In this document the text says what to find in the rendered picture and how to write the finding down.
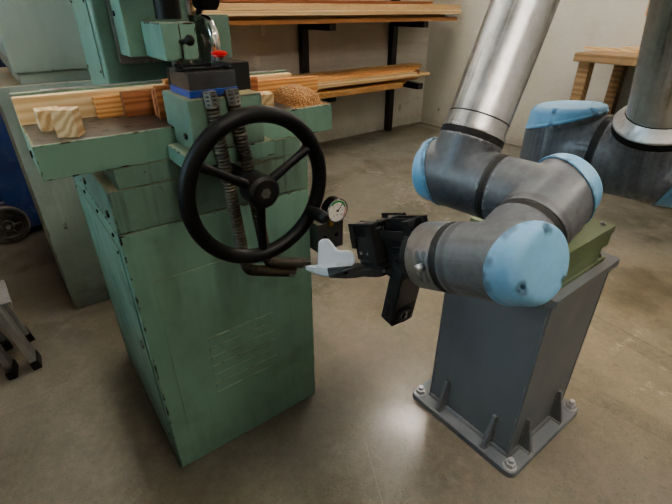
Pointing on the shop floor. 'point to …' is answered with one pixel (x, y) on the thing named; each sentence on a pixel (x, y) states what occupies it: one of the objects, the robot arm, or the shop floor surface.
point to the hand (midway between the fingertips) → (342, 258)
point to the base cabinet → (209, 323)
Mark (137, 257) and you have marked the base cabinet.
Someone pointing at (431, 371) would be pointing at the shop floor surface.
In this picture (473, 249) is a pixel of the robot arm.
